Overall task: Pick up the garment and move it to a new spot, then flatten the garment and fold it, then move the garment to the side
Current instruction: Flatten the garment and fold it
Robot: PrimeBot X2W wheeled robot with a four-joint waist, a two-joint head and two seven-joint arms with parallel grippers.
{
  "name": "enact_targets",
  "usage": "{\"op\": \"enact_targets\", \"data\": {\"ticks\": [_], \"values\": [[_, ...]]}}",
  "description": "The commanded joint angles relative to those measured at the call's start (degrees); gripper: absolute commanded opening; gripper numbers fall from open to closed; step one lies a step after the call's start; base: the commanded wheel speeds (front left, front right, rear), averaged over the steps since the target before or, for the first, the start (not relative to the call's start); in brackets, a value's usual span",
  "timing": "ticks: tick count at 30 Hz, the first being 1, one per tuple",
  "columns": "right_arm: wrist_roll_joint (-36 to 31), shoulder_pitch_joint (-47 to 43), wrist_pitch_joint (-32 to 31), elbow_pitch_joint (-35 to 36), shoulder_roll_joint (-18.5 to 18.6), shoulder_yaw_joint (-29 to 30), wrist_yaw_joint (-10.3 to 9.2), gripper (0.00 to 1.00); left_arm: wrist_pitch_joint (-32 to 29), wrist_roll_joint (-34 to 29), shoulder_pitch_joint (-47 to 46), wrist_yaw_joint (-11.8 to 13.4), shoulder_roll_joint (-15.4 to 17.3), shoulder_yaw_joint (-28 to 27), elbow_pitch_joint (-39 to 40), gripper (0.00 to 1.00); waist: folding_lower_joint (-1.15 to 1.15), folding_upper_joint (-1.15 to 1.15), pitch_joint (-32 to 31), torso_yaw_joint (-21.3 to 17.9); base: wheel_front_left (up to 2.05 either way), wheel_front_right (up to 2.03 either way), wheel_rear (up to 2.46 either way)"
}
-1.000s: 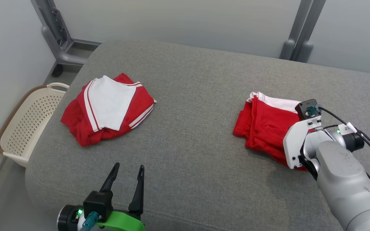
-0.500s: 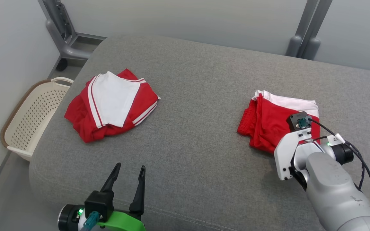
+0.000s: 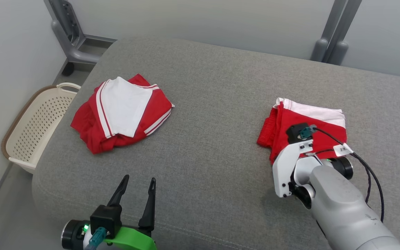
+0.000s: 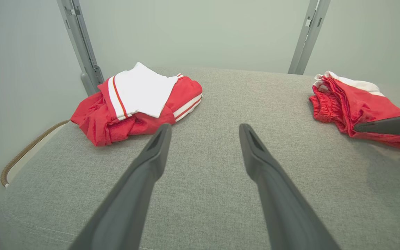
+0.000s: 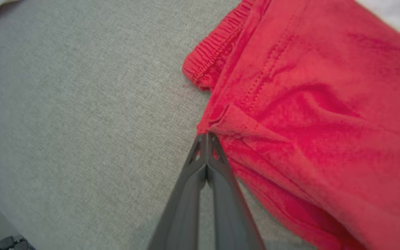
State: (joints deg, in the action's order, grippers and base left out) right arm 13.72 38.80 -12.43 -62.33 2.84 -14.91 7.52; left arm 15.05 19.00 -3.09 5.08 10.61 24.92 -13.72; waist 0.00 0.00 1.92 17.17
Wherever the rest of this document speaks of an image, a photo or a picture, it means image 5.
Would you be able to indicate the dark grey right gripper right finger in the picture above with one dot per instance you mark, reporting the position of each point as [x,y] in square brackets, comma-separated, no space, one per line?
[233,218]

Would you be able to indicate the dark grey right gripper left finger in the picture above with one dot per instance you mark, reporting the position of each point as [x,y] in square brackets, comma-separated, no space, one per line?
[182,215]

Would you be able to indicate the red shorts with white stripe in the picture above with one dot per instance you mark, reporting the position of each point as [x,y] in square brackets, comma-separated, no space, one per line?
[307,104]

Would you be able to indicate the black mechanical part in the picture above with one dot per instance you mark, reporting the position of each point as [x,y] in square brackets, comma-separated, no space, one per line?
[12,243]

